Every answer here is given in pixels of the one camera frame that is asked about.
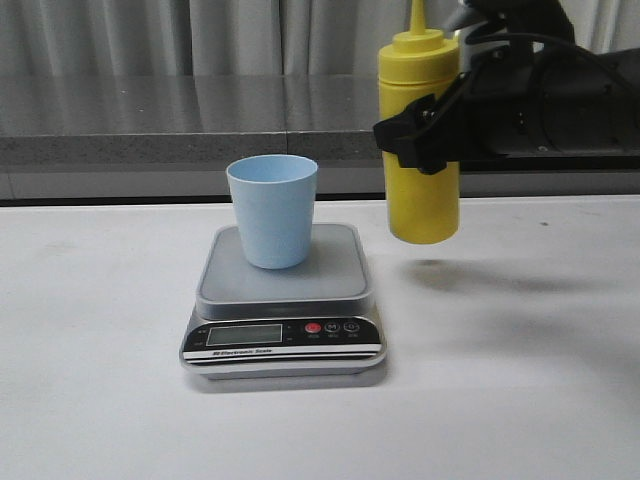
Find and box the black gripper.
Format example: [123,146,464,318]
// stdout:
[373,47,550,175]

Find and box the yellow squeeze bottle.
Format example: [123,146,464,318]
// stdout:
[378,1,459,244]

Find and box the light blue plastic cup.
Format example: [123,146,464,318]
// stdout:
[226,154,318,269]

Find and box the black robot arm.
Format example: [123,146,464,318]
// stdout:
[419,49,639,174]

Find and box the silver digital kitchen scale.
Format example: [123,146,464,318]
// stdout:
[180,223,387,380]

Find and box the grey stone counter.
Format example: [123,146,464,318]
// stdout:
[0,73,640,201]

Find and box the grey curtain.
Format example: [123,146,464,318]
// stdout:
[0,0,640,78]

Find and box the black cable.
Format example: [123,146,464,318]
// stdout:
[414,32,640,136]

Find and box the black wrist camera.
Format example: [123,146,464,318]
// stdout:
[445,0,575,44]

